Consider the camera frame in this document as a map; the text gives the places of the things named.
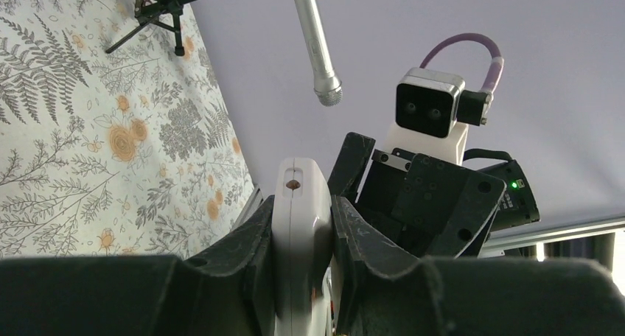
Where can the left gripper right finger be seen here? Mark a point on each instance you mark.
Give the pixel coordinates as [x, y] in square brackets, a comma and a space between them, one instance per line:
[380, 289]

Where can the white remote control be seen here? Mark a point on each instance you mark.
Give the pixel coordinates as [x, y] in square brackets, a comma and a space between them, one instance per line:
[301, 241]

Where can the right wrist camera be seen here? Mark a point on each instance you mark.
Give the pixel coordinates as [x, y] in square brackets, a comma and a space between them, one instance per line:
[433, 112]

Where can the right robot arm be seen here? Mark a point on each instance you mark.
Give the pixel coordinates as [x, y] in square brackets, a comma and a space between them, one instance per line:
[518, 205]

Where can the floral table mat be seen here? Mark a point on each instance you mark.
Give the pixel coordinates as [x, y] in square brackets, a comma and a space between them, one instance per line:
[111, 153]

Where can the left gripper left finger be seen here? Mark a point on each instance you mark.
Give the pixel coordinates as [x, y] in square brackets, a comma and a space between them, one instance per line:
[226, 289]

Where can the black tripod mic stand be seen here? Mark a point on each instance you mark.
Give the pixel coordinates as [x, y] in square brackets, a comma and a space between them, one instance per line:
[165, 14]

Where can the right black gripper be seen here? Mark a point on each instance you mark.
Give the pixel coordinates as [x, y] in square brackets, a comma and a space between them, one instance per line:
[427, 206]

